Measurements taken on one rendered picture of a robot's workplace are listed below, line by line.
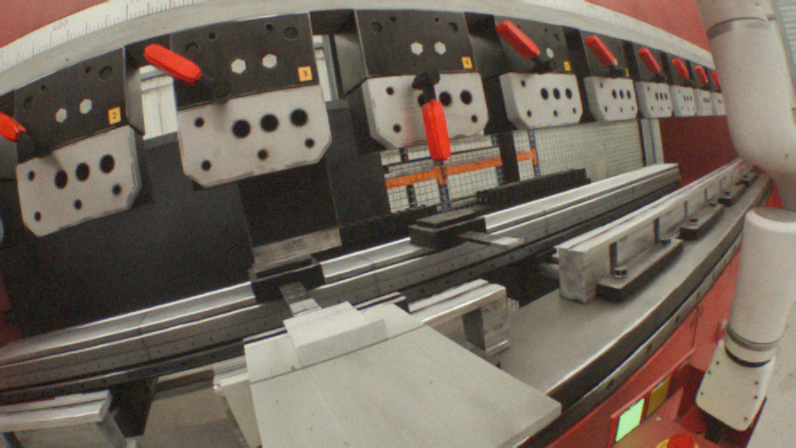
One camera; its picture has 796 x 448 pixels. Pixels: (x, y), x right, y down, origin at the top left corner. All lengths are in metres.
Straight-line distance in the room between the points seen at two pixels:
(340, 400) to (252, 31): 0.35
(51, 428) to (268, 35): 0.53
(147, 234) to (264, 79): 0.63
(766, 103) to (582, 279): 0.43
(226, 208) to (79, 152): 0.58
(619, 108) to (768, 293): 0.45
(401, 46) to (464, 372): 0.34
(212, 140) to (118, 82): 0.12
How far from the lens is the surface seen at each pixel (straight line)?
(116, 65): 0.41
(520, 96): 0.52
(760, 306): 0.44
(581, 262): 0.65
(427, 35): 0.46
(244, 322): 0.68
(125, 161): 0.39
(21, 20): 0.52
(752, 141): 0.42
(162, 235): 0.94
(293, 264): 0.62
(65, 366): 0.81
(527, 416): 0.25
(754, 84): 0.42
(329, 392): 0.31
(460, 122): 0.45
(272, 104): 0.38
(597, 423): 0.63
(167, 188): 0.93
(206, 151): 0.37
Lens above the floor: 1.16
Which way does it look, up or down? 10 degrees down
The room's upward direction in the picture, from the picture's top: 11 degrees counter-clockwise
